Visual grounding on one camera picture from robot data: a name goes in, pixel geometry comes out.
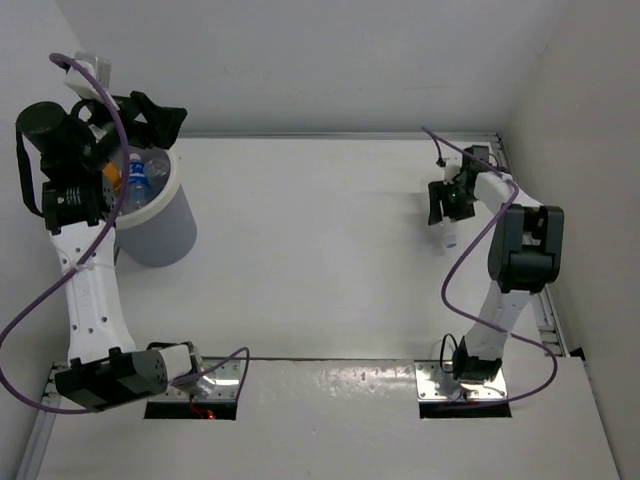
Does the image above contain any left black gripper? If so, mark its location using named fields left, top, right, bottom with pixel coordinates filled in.
left=76, top=88, right=185, bottom=172

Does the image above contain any orange juice bottle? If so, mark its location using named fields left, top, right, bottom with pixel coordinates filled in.
left=102, top=162, right=122, bottom=193

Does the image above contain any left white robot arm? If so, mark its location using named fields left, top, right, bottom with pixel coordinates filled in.
left=15, top=91, right=199, bottom=412

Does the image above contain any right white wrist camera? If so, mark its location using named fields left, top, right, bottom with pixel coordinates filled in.
left=436, top=156, right=463, bottom=184

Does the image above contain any blue label water bottle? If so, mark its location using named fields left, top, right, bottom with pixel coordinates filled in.
left=145, top=157, right=171, bottom=182
left=122, top=153, right=152, bottom=214

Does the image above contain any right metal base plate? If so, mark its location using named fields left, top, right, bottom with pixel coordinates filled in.
left=414, top=361, right=508, bottom=404

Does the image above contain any clear crushed bottle white cap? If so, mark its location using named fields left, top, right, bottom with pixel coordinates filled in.
left=430, top=218, right=458, bottom=255

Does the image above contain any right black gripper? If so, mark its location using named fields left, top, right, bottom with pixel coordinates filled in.
left=430, top=178, right=478, bottom=225

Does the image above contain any metal base plate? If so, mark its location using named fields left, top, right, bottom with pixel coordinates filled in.
left=148, top=359, right=244, bottom=403
left=414, top=361, right=508, bottom=404

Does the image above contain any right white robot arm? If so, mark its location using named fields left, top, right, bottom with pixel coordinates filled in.
left=427, top=145, right=565, bottom=384

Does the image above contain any white round plastic bin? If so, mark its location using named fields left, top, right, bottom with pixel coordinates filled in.
left=116, top=147, right=197, bottom=268

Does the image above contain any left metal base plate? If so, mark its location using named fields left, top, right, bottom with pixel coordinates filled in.
left=148, top=359, right=244, bottom=403

